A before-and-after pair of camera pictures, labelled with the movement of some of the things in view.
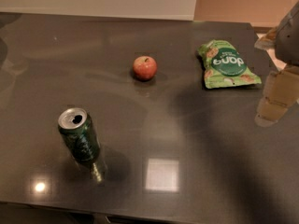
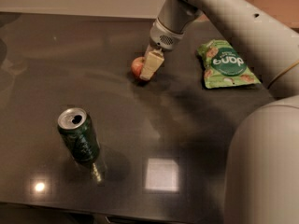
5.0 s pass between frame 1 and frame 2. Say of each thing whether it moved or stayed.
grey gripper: moved
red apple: stayed
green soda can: stayed
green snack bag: stayed
